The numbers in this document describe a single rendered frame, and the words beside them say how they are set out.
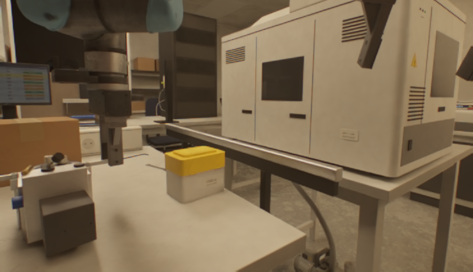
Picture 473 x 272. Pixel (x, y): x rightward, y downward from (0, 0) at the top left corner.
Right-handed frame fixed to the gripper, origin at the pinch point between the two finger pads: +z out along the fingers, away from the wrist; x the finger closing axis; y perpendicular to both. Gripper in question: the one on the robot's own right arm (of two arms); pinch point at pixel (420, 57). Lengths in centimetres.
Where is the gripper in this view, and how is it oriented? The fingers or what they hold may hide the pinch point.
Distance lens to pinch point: 41.6
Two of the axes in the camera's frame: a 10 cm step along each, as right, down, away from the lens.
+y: -1.7, 5.0, -8.5
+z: -0.7, 8.6, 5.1
